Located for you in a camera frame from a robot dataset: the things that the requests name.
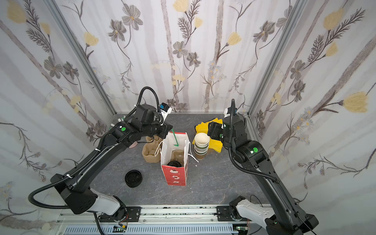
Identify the pink metal bucket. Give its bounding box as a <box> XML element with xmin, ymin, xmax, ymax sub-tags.
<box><xmin>129</xmin><ymin>142</ymin><xmax>138</xmax><ymax>148</ymax></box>

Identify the yellow paper napkins stack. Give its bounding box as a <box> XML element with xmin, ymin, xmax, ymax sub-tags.
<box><xmin>194</xmin><ymin>118</ymin><xmax>223</xmax><ymax>153</ymax></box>

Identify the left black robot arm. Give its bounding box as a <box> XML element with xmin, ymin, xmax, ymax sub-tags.
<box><xmin>28</xmin><ymin>86</ymin><xmax>173</xmax><ymax>215</ymax></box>

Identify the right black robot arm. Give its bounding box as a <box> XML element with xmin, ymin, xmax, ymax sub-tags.
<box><xmin>208</xmin><ymin>100</ymin><xmax>319</xmax><ymax>235</ymax></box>

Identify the red white paper bag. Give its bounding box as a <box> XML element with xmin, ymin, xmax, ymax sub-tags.
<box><xmin>155</xmin><ymin>131</ymin><xmax>196</xmax><ymax>186</ymax></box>

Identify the stack of paper cups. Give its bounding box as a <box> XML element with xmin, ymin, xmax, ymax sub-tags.
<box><xmin>193</xmin><ymin>133</ymin><xmax>210</xmax><ymax>160</ymax></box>

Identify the brown pulp cup carrier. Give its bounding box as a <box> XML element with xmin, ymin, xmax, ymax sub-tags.
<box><xmin>142</xmin><ymin>136</ymin><xmax>163</xmax><ymax>163</ymax></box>

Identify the green straw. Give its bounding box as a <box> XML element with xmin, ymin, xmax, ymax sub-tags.
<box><xmin>171</xmin><ymin>129</ymin><xmax>179</xmax><ymax>147</ymax></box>

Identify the black plastic cup lid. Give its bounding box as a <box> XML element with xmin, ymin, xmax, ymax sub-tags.
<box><xmin>167</xmin><ymin>161</ymin><xmax>182</xmax><ymax>168</ymax></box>

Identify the stack of black lids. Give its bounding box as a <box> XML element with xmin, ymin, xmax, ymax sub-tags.
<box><xmin>124</xmin><ymin>170</ymin><xmax>143</xmax><ymax>188</ymax></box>

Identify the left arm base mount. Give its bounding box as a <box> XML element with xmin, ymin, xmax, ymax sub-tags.
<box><xmin>99</xmin><ymin>207</ymin><xmax>141</xmax><ymax>222</ymax></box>

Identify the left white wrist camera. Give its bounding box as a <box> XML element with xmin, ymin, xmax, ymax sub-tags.
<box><xmin>160</xmin><ymin>103</ymin><xmax>172</xmax><ymax>121</ymax></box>

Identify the single brown pulp carrier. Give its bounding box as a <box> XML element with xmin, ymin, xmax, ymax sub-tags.
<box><xmin>171</xmin><ymin>149</ymin><xmax>185</xmax><ymax>166</ymax></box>

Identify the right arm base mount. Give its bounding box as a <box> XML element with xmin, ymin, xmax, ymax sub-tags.
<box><xmin>215</xmin><ymin>206</ymin><xmax>251</xmax><ymax>222</ymax></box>

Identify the green and white straws bundle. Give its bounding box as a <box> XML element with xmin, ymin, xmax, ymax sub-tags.
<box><xmin>108</xmin><ymin>114</ymin><xmax>125</xmax><ymax>130</ymax></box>

